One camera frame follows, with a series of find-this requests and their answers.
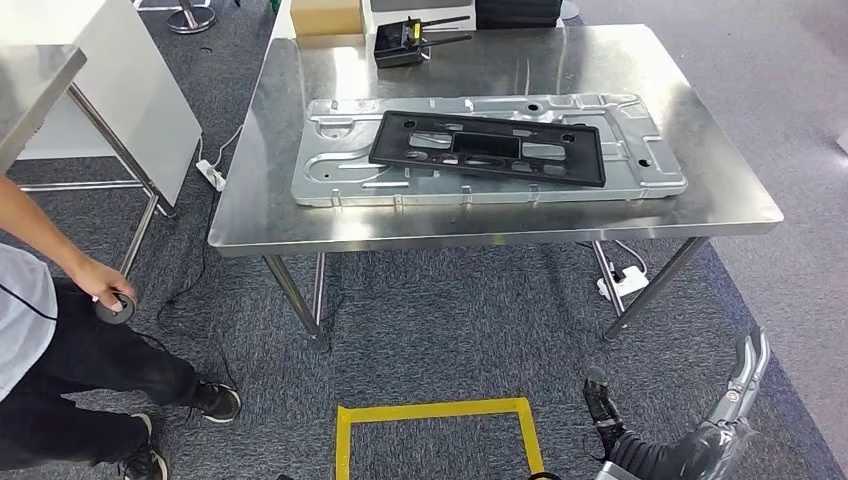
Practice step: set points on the person's hand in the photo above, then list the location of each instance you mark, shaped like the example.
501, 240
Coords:
99, 278

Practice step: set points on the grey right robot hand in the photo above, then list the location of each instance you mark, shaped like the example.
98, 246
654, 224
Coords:
709, 450

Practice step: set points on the grey tape roll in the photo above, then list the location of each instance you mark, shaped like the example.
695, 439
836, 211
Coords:
122, 314

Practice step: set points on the black plastic plate holder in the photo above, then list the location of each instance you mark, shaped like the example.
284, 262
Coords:
391, 149

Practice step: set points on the person's forearm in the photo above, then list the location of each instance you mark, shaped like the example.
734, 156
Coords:
26, 225

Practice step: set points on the steel workbench table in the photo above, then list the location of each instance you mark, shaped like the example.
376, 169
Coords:
278, 199

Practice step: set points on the person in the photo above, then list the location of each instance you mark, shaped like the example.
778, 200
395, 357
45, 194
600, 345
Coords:
66, 371

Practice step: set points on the white power plug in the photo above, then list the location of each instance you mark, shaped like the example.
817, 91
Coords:
210, 175

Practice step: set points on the white panel desk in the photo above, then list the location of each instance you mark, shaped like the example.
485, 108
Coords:
132, 99

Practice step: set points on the white power strip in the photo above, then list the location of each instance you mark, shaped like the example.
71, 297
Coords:
626, 281

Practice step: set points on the steel side table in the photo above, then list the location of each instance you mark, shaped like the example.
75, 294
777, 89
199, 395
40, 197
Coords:
33, 79

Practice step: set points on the stamped sheet metal panel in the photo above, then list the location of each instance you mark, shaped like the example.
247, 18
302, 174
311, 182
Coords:
331, 185

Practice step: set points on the chrome stool base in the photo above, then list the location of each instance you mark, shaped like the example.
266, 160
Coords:
191, 20

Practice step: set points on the white table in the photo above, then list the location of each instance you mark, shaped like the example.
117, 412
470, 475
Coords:
281, 23

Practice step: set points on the cardboard box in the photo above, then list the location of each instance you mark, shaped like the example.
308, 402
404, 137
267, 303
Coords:
324, 16

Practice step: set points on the black router with antennas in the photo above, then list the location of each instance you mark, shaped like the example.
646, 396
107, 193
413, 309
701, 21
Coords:
397, 50

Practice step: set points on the black case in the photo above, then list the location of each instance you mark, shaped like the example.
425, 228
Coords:
517, 12

